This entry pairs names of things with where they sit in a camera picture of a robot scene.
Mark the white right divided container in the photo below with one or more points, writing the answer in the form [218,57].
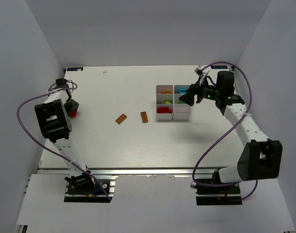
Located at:
[182,111]

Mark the small red lego piece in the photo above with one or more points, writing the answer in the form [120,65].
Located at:
[73,114]

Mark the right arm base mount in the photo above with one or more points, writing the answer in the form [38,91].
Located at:
[217,196]

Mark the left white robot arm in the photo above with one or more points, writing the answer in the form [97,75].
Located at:
[53,116]

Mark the brown 2x4 lego plate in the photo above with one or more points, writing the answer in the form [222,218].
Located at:
[121,119]

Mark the blue right table label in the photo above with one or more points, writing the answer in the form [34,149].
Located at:
[218,67]

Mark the brown lego plate upside down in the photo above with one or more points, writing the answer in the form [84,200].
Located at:
[144,117]

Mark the red flower lego piece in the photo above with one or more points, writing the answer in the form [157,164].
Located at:
[164,110]

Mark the teal rounded lego brick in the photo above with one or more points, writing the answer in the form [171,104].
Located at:
[182,91]

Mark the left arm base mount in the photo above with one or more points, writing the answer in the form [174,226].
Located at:
[84,189]

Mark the aluminium table rail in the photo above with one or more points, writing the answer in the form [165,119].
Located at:
[124,171]

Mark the blue table label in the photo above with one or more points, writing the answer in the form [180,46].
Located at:
[218,67]
[75,69]

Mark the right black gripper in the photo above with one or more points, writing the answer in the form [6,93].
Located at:
[199,93]

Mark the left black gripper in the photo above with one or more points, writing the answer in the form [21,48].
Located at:
[71,107]

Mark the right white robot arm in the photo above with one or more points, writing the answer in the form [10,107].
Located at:
[261,156]

